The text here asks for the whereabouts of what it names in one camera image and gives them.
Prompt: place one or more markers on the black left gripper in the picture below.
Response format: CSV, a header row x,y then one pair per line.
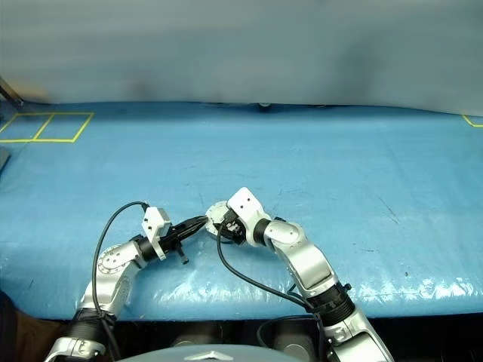
x,y
170,241

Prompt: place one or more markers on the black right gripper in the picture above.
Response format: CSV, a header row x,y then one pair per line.
x,y
232,228

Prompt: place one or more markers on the silver motor cover plate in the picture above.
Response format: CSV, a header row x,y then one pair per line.
x,y
217,212

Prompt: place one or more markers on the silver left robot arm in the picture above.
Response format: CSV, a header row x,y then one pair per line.
x,y
109,264

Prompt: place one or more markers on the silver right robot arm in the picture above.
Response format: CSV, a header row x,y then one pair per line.
x,y
309,260

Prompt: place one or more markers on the blue table cover sheet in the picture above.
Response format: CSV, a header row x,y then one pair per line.
x,y
339,188

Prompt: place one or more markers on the grey rounded shape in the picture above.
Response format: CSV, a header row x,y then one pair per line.
x,y
292,335

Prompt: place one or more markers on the grey robot torso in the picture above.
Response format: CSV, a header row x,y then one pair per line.
x,y
211,354

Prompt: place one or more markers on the white backdrop sheet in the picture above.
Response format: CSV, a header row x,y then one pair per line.
x,y
241,45

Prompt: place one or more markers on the dark metal stand rod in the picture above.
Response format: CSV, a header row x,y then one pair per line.
x,y
11,94

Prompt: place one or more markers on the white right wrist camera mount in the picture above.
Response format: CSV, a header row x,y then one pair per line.
x,y
245,205

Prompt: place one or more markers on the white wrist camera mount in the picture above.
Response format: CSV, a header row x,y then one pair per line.
x,y
245,205
156,222

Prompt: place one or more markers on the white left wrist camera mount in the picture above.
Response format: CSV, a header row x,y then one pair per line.
x,y
156,222

